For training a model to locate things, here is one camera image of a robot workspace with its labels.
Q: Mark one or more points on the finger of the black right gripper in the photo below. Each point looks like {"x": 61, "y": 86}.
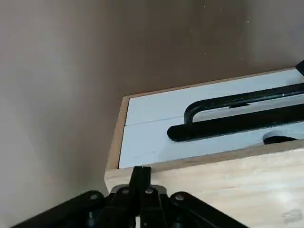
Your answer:
{"x": 301, "y": 67}

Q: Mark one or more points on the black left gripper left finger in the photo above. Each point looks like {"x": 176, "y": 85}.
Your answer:
{"x": 114, "y": 206}

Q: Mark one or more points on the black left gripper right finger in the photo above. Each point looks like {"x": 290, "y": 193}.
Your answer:
{"x": 156, "y": 206}

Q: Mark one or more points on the white-fronted wooden drawer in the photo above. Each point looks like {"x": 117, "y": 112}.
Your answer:
{"x": 147, "y": 147}

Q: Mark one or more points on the wooden cabinet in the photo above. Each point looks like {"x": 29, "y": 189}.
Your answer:
{"x": 225, "y": 185}

